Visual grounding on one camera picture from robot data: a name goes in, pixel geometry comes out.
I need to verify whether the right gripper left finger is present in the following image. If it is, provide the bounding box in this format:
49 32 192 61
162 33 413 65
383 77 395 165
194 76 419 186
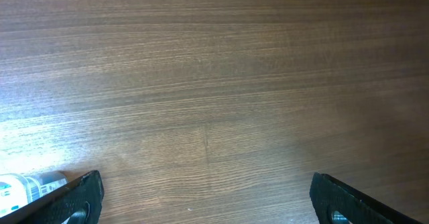
1 170 104 224

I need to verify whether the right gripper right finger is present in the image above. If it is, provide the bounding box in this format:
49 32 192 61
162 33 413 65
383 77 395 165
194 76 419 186
309 172 422 224

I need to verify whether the white spray bottle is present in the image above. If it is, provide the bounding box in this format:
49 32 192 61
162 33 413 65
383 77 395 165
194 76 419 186
1 172 68 217

